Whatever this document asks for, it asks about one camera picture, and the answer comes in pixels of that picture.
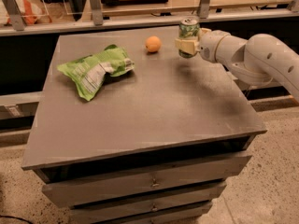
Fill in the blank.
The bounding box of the black floor cable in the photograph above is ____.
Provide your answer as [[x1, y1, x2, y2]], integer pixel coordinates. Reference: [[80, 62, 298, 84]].
[[0, 214, 26, 224]]

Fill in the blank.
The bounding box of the middle grey drawer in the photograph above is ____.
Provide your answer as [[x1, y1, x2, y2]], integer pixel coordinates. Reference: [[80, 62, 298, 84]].
[[71, 181, 226, 224]]

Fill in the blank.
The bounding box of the bottom grey drawer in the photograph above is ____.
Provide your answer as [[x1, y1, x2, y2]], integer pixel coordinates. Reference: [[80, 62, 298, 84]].
[[101, 202, 212, 224]]

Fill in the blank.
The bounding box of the orange white cloth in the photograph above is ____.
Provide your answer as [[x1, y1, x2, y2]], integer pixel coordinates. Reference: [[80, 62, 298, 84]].
[[0, 0, 52, 26]]

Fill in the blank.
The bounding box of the orange fruit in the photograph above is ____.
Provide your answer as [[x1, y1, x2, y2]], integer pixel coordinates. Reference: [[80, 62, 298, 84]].
[[145, 36, 162, 53]]

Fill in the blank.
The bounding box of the green soda can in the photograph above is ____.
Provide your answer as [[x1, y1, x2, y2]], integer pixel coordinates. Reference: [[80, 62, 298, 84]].
[[178, 16, 201, 60]]

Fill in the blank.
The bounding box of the grey drawer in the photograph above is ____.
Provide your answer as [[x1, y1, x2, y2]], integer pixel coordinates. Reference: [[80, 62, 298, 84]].
[[42, 151, 251, 207], [101, 202, 212, 224], [71, 181, 226, 224]]

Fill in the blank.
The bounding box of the grey drawer cabinet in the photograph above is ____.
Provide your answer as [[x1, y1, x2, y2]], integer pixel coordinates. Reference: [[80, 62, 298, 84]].
[[21, 24, 268, 224]]

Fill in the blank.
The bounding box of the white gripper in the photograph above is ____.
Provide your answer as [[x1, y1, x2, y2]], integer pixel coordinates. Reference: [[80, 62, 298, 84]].
[[175, 28, 230, 63]]

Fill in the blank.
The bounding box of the top grey drawer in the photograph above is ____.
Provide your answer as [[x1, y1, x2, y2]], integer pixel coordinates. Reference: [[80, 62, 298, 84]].
[[42, 151, 251, 207]]

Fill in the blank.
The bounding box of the green chip bag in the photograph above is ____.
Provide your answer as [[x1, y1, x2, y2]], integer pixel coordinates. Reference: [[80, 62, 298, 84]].
[[57, 44, 135, 101]]

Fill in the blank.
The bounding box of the grey metal railing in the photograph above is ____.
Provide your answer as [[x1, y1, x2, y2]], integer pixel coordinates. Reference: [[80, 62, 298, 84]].
[[0, 0, 298, 36]]

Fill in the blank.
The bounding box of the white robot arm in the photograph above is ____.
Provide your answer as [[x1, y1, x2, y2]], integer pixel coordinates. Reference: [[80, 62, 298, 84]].
[[175, 28, 299, 101]]

